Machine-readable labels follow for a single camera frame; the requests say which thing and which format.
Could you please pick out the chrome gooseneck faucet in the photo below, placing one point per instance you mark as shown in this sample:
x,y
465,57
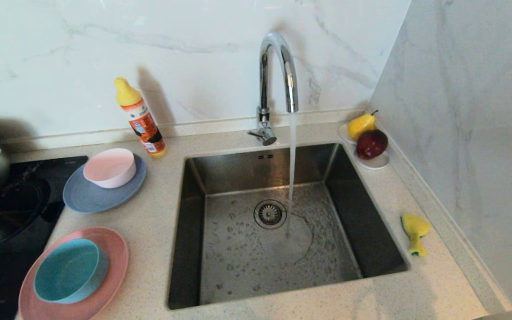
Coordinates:
x,y
263,80

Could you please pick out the yellow orange dish soap bottle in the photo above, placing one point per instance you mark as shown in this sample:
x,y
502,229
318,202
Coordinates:
x,y
142,122

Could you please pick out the pink bowl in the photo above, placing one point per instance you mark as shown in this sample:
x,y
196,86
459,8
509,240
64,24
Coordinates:
x,y
109,169

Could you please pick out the yellow green sponge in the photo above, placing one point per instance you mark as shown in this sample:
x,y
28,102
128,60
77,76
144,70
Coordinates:
x,y
416,226

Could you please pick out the round metal sink strainer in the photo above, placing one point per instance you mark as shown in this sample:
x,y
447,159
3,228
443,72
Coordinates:
x,y
270,214

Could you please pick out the stainless steel sink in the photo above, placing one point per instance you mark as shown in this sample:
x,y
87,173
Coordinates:
x,y
238,258

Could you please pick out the yellow pear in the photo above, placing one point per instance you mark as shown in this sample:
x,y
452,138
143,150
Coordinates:
x,y
362,125

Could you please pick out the dark red apple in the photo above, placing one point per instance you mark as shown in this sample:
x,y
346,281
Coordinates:
x,y
371,144

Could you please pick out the small white fruit dish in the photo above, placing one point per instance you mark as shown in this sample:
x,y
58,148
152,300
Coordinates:
x,y
376,163

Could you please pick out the blue grey plate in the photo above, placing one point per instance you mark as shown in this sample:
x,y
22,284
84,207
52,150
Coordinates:
x,y
100,200

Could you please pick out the pink plate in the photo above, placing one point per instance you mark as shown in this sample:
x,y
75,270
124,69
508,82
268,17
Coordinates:
x,y
116,262

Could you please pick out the black induction cooktop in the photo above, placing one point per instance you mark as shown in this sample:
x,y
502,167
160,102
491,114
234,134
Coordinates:
x,y
60,173

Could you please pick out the teal bowl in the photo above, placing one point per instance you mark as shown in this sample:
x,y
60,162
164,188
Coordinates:
x,y
67,271

